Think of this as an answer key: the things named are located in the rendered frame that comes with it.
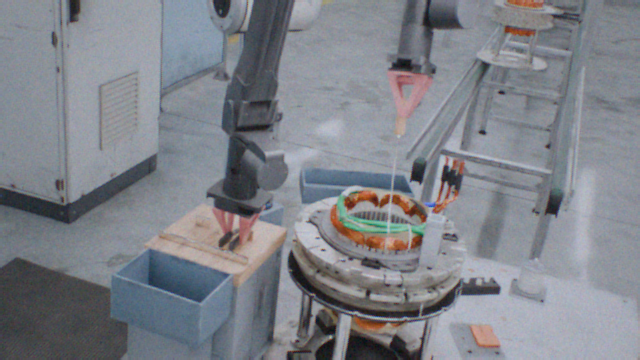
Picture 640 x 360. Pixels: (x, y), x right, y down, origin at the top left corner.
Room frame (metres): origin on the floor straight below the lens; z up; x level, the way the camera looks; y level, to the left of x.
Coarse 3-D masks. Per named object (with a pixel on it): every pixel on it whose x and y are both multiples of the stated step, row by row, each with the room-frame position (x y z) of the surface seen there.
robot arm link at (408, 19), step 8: (408, 0) 1.27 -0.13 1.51; (416, 0) 1.26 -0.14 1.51; (424, 0) 1.26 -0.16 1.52; (432, 0) 1.25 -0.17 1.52; (408, 8) 1.26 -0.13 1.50; (416, 8) 1.25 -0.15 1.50; (424, 8) 1.25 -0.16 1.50; (408, 16) 1.25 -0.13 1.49; (416, 16) 1.25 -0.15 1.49; (424, 16) 1.25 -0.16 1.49; (408, 24) 1.25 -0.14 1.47; (416, 24) 1.24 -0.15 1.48; (424, 24) 1.24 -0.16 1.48
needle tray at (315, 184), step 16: (304, 176) 1.54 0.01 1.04; (320, 176) 1.55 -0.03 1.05; (336, 176) 1.55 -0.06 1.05; (352, 176) 1.56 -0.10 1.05; (368, 176) 1.56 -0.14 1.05; (384, 176) 1.57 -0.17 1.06; (400, 176) 1.57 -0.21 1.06; (304, 192) 1.44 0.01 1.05; (320, 192) 1.44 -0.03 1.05; (336, 192) 1.45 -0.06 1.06; (400, 192) 1.56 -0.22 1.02
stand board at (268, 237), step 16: (208, 208) 1.28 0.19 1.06; (176, 224) 1.20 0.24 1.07; (192, 224) 1.20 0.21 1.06; (256, 224) 1.24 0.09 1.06; (272, 224) 1.24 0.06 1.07; (160, 240) 1.13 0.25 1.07; (208, 240) 1.15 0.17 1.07; (256, 240) 1.17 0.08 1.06; (272, 240) 1.18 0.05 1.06; (192, 256) 1.09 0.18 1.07; (208, 256) 1.10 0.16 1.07; (256, 256) 1.11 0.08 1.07; (240, 272) 1.06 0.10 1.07
